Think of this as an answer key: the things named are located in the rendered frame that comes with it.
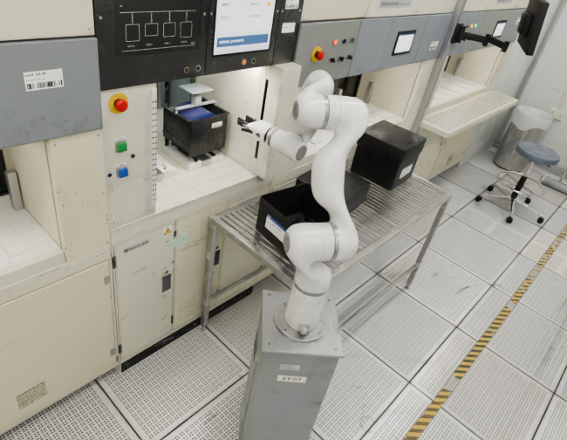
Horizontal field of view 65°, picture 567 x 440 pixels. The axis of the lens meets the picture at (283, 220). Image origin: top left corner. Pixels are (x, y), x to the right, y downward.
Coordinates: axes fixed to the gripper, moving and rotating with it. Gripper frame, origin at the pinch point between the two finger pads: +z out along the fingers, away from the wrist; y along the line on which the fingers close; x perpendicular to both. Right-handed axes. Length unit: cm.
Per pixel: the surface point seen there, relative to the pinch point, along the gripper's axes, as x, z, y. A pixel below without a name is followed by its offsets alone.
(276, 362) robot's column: -50, -71, -44
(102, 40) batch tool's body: 36, 2, -60
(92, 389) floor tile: -119, 3, -75
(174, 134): -17.9, 32.8, -10.6
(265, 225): -36.7, -24.9, -5.4
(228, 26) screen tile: 37.5, 1.8, -12.6
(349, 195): -33, -35, 42
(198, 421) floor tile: -119, -41, -49
